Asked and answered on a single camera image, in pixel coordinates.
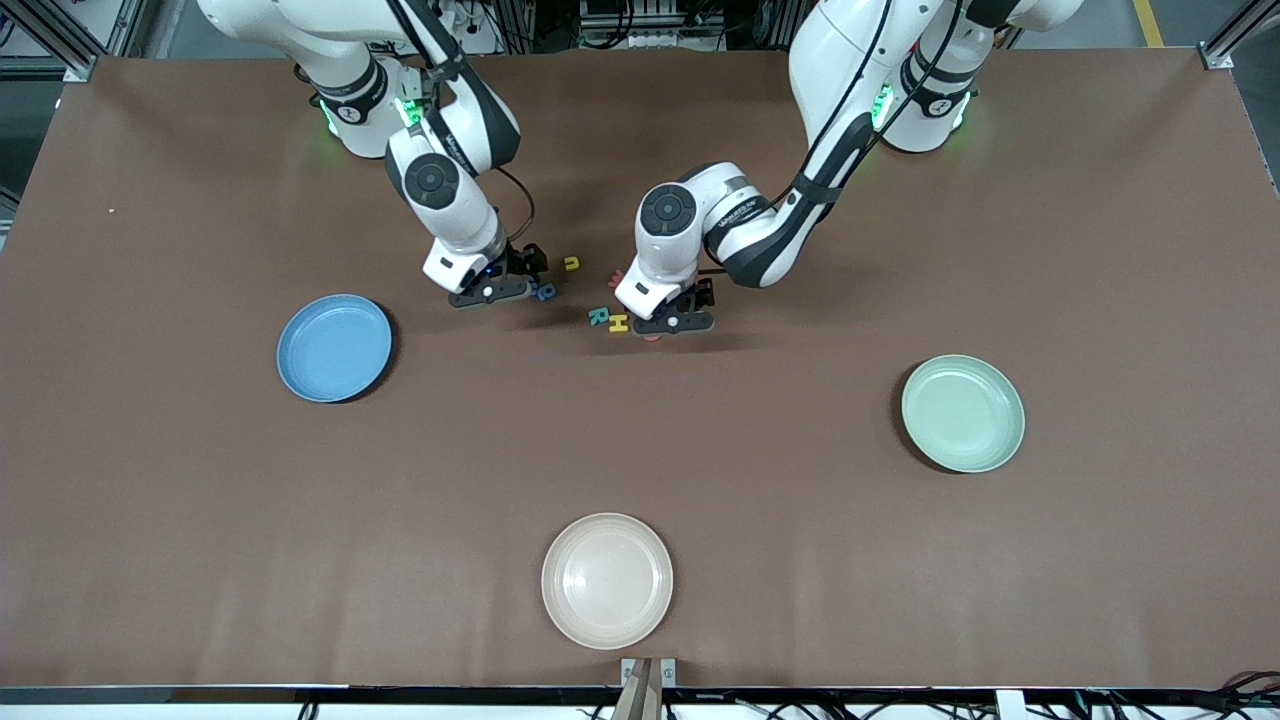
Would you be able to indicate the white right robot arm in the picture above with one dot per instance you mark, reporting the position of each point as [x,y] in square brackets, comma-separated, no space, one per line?
[455,215]

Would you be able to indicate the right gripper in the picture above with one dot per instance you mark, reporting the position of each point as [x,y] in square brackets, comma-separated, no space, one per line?
[524,260]

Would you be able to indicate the white power strip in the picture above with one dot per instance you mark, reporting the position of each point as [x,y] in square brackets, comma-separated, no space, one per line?
[475,38]

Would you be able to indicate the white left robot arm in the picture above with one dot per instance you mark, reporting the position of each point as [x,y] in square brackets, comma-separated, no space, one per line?
[760,240]

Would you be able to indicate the grey equipment rack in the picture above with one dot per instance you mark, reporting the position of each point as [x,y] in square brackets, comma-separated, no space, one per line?
[650,25]

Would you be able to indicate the metal camera pole bracket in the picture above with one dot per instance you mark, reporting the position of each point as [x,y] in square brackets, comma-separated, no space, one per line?
[648,690]

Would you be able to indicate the silver aluminium frame post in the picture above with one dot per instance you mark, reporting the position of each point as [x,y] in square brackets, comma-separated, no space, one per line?
[1218,58]
[80,68]

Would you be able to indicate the green plate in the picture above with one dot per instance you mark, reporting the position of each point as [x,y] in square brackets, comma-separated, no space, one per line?
[963,413]

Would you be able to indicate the blue plate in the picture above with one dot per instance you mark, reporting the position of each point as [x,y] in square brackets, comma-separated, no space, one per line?
[335,348]

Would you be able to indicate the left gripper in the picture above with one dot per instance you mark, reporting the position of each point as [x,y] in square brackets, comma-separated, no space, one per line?
[700,293]

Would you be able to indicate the beige plate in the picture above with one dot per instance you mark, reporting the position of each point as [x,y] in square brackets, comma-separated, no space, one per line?
[607,581]

